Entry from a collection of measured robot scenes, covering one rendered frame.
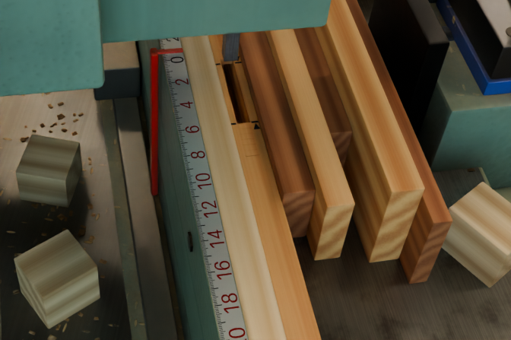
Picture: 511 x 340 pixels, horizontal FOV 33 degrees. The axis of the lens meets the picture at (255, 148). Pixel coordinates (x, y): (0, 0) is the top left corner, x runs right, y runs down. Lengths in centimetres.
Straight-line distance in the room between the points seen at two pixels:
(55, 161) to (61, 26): 23
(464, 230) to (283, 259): 12
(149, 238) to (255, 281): 19
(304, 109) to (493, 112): 12
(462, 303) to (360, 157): 11
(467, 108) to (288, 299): 17
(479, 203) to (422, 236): 5
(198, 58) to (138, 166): 14
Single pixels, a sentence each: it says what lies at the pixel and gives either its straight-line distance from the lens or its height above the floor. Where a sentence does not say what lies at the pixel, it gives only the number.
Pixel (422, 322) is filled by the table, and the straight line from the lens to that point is 53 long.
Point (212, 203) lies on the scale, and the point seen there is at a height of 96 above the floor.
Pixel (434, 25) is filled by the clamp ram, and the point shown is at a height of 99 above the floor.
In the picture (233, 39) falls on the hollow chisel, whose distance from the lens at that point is 56.
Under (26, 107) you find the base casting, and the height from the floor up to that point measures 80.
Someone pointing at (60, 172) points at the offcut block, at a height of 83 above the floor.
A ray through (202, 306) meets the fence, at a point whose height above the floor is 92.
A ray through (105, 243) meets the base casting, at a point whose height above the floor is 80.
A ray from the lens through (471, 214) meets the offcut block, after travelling 54.
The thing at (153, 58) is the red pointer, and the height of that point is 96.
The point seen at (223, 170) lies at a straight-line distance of 51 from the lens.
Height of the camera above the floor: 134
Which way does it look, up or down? 49 degrees down
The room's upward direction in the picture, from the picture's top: 8 degrees clockwise
